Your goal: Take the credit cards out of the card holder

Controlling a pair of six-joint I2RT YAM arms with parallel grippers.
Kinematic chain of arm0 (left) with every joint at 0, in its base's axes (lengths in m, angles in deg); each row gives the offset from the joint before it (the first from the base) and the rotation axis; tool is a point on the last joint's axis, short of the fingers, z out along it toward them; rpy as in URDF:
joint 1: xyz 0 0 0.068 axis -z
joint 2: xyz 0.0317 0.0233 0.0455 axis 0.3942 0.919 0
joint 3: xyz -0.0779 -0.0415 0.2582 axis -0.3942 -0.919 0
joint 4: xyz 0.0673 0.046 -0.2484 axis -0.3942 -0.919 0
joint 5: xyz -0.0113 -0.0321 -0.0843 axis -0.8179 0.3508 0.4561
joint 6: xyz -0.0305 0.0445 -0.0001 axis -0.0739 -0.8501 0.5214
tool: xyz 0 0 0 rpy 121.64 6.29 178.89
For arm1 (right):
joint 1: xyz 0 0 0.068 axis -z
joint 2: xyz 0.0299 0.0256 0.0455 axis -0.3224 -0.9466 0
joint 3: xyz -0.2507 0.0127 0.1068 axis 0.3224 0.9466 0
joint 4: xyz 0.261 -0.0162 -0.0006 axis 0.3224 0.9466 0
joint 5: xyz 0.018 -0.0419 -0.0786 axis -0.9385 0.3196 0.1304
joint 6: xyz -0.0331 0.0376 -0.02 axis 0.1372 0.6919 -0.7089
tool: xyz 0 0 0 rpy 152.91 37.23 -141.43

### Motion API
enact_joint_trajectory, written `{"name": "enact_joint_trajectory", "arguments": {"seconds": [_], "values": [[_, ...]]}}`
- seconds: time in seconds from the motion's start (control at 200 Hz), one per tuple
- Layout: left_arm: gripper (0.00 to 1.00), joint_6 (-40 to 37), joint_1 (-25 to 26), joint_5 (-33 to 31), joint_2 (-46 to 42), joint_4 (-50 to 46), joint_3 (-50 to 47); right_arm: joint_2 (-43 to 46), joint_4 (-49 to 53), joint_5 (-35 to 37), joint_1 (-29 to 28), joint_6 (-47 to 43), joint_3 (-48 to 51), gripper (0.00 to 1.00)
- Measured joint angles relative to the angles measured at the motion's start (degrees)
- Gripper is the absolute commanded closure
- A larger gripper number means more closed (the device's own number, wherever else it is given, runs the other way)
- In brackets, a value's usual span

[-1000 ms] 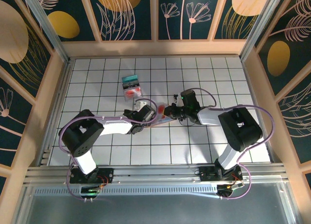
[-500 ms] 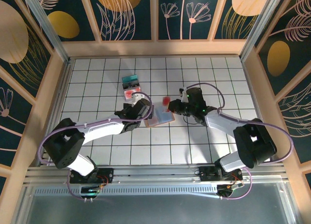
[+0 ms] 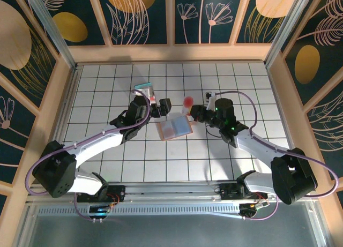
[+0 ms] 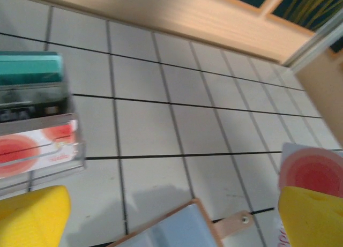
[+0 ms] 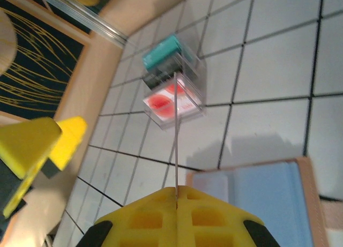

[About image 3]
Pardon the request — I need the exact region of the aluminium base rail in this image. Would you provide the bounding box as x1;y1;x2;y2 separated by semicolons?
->
26;180;318;205

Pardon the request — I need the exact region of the aluminium side rail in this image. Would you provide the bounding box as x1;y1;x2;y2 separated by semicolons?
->
266;66;306;179
52;67;81;143

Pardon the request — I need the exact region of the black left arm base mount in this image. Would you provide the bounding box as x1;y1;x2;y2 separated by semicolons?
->
76;184;126;204

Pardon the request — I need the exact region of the left controller board green light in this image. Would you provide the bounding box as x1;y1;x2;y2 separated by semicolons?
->
88;203;115;223

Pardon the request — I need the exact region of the tan leather card holder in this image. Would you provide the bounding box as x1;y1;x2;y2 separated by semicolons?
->
156;115;196;141

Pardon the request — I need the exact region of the grey slotted cable duct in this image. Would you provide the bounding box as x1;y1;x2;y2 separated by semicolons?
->
37;204;242;218

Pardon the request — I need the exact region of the aluminium frame post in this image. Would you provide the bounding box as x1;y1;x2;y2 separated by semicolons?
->
264;0;313;68
23;0;80;71

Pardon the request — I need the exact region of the right controller board with wires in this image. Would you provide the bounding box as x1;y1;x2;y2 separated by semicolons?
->
239;200;271;221

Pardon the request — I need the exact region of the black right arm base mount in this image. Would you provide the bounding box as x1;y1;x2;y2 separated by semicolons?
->
218;183;269;202

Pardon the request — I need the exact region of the grey metal plate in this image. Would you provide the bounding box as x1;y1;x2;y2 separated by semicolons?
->
25;214;326;247

